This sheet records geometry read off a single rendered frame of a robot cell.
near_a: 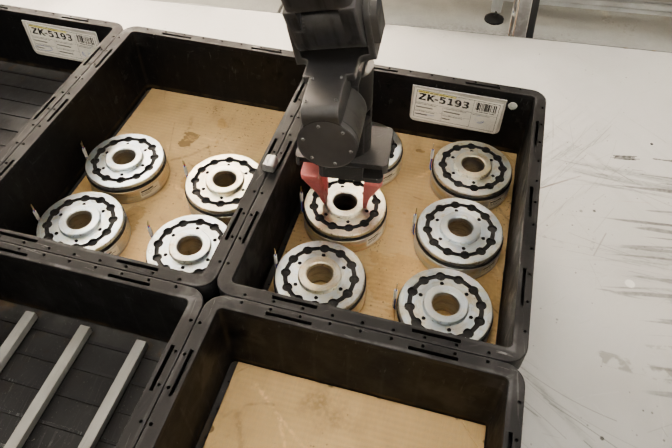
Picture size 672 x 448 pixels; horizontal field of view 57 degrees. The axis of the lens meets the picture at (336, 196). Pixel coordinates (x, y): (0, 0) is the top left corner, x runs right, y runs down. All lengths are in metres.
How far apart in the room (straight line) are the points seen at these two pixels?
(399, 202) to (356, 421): 0.30
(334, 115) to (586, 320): 0.51
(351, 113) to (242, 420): 0.32
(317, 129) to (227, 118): 0.40
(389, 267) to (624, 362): 0.34
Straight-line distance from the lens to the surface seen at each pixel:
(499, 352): 0.59
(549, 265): 0.96
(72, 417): 0.71
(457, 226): 0.78
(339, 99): 0.56
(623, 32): 2.89
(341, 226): 0.75
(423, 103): 0.87
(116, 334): 0.74
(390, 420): 0.66
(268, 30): 1.37
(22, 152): 0.82
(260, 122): 0.93
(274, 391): 0.67
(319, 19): 0.58
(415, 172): 0.86
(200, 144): 0.91
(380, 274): 0.74
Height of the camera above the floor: 1.44
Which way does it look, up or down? 48 degrees down
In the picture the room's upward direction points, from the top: straight up
